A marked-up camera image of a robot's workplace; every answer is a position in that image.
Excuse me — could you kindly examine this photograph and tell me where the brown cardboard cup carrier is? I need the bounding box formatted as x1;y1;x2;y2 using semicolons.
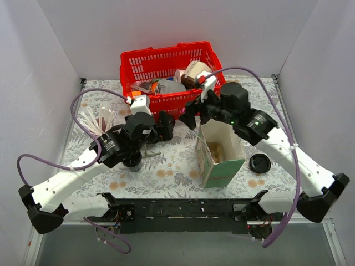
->
207;142;225;163

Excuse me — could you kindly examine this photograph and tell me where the green illustrated paper bag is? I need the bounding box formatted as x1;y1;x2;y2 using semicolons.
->
195;120;246;188

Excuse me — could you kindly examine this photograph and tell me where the black paper coffee cup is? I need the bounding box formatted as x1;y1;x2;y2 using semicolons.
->
168;114;176;128

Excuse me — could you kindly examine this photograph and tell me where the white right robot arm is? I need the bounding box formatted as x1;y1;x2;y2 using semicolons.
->
179;82;349;223

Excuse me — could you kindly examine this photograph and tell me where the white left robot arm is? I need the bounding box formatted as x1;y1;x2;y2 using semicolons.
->
18;111;175;234

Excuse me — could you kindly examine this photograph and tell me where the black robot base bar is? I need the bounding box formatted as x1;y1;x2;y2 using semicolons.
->
89;198;282;234

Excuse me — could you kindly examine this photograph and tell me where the grey foil pouch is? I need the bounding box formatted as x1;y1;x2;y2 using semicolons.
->
154;79;186;95

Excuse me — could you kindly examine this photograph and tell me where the red plastic shopping basket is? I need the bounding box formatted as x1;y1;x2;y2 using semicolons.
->
120;41;221;119

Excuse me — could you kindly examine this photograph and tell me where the floral patterned table mat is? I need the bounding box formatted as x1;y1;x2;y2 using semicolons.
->
61;76;296;198

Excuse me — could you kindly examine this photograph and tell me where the pink cup of straws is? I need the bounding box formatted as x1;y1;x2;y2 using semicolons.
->
79;105;116;137

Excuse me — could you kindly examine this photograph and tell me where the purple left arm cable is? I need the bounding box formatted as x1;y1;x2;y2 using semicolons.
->
16;88;133;255

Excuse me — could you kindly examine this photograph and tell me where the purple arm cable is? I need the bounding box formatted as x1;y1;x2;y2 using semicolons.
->
202;66;302;248
16;88;133;255

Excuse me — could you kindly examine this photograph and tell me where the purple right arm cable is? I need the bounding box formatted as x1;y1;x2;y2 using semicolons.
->
202;66;302;248

